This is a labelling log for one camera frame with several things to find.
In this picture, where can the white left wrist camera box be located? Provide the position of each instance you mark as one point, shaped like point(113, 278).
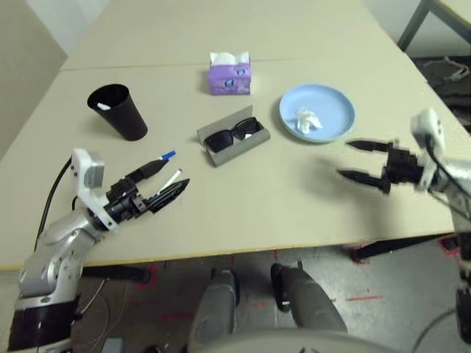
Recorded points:
point(86, 169)

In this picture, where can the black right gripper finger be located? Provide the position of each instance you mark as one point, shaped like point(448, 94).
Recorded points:
point(364, 179)
point(368, 146)

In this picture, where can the light blue plate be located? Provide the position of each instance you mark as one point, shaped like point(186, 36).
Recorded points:
point(331, 110)

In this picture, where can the grey robot right leg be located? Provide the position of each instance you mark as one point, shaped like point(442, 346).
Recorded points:
point(316, 305)

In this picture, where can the red floor tape strip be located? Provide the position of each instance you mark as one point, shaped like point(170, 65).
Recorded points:
point(364, 298)

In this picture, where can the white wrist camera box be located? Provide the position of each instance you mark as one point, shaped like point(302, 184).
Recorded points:
point(427, 125)
point(86, 169)

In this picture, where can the black sunglasses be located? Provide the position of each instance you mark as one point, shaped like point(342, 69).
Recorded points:
point(219, 141)

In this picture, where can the white tissue sheet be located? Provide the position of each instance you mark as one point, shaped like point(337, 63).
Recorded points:
point(224, 58)

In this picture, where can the grey robot leg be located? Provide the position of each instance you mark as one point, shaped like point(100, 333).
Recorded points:
point(316, 305)
point(215, 312)

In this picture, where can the beige cloth partition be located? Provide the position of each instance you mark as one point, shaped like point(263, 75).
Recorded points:
point(25, 73)

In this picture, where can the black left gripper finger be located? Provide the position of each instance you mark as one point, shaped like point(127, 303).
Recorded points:
point(167, 196)
point(147, 170)

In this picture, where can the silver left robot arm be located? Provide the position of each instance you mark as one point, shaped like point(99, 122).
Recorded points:
point(55, 257)

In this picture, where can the purple tissue box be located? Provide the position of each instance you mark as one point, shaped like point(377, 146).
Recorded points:
point(228, 81)

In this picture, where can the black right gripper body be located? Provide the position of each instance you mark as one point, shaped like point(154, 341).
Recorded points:
point(403, 165)

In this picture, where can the small grey box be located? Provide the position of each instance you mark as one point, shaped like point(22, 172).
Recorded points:
point(112, 346)

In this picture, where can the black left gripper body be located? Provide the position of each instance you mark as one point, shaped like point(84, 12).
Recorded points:
point(125, 200)

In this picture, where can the small white scrap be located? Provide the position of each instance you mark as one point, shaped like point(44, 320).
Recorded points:
point(103, 107)

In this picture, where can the beige table with dark frame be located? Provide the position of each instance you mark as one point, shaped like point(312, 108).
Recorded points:
point(414, 24)

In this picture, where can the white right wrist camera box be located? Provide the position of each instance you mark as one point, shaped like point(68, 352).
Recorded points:
point(427, 125)

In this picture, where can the black plastic cup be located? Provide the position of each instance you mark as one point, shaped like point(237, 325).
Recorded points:
point(125, 121)

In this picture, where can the grey robot left leg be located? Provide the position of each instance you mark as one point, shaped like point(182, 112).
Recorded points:
point(215, 312)

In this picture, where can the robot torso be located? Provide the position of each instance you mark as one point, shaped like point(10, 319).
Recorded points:
point(294, 343)

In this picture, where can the grey glasses case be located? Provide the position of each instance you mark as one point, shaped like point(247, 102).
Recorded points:
point(239, 150)

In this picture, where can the black table foot bar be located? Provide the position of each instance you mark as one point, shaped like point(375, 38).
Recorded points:
point(397, 247)

